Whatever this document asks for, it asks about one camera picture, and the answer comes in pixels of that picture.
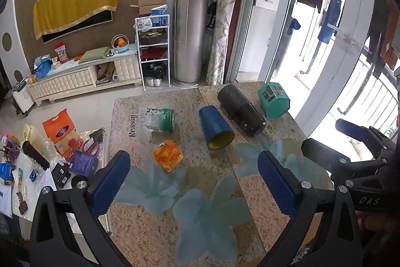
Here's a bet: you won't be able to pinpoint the blue white carton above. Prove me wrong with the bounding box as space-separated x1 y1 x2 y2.
151 6 166 27

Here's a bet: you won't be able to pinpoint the black foam roller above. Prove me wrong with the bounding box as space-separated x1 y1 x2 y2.
21 141 51 171

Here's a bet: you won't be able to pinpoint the cardboard box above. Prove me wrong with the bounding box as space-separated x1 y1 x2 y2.
130 0 168 18

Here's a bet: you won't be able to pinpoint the small blue box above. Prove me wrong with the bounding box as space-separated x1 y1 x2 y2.
0 163 15 185

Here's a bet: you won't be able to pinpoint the white wheeled appliance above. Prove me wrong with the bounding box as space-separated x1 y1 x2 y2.
12 78 34 115

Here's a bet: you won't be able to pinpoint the small black box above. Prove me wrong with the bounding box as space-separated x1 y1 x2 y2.
51 163 72 188

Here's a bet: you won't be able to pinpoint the teal hexagonal box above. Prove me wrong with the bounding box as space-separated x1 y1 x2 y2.
257 82 291 119

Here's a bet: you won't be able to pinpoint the silver tower air conditioner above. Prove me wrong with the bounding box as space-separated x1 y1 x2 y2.
173 0 215 88

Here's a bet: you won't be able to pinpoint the purple box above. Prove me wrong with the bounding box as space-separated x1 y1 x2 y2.
69 151 99 178

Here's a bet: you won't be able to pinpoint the fruit basket with oranges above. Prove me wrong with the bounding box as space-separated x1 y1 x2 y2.
111 34 130 54

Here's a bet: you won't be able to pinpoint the blue plastic basket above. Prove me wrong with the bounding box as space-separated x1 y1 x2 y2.
32 62 52 80

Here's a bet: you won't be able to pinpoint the white metal rack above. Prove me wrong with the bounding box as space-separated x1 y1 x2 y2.
134 14 171 92

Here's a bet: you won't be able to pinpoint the green clear plastic jar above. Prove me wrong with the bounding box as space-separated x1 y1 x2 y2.
141 108 175 133

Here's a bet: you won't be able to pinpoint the red lidded snack jar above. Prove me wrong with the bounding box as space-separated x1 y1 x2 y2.
53 42 68 63

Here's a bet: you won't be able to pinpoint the hanging blue clothes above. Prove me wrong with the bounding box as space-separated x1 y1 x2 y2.
318 0 348 44

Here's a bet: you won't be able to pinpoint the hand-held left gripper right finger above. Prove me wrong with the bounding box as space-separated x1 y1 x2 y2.
257 151 364 267

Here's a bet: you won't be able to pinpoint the orange snack packet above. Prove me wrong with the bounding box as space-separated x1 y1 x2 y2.
153 139 184 173
42 108 81 157

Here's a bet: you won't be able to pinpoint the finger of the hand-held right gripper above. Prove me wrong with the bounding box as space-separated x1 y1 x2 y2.
335 118 400 159
301 138 355 180

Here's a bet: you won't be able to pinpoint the black cylindrical speaker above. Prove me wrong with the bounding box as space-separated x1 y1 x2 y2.
217 84 267 138

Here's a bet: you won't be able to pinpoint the wall television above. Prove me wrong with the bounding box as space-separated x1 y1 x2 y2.
41 10 114 44

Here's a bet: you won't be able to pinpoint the patterned beige curtain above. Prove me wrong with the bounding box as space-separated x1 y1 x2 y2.
204 0 246 86

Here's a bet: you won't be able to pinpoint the yellow cloth cover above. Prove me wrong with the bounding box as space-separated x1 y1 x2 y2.
33 0 119 41

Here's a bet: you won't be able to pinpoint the green cushion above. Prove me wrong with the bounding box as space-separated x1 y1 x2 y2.
78 47 111 64

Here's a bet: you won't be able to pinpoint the red handled pliers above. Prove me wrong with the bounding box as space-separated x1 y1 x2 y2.
81 138 103 158

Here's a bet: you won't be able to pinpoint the cream plastic bag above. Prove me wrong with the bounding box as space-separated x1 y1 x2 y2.
22 124 45 158

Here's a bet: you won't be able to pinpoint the white balcony cabinet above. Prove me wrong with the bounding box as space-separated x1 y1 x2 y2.
237 0 280 74

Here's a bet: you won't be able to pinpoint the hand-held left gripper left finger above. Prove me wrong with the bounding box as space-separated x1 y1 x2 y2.
29 150 132 267

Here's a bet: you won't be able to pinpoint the balcony railing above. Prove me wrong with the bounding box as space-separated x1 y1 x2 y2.
298 45 400 142

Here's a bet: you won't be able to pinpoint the blue cup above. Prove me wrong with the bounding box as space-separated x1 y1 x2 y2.
199 105 235 150

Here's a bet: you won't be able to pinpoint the white plastic bag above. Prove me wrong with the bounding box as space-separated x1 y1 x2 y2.
134 17 153 30

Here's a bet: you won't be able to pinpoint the white tufted tv cabinet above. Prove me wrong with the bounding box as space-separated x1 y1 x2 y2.
29 43 143 107

